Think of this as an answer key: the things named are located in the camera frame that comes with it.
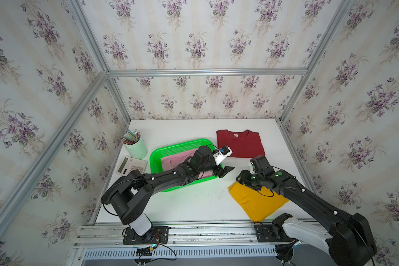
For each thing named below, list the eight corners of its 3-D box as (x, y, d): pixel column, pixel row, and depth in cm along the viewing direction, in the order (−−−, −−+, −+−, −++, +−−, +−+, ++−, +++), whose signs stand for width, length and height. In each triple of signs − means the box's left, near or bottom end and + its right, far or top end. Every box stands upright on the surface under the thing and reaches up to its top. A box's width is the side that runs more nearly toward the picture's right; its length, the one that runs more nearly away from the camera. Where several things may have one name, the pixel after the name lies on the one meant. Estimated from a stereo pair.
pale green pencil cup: (129, 161, 100) (120, 146, 88) (133, 147, 107) (125, 132, 95) (146, 161, 100) (139, 146, 88) (149, 147, 107) (143, 132, 95)
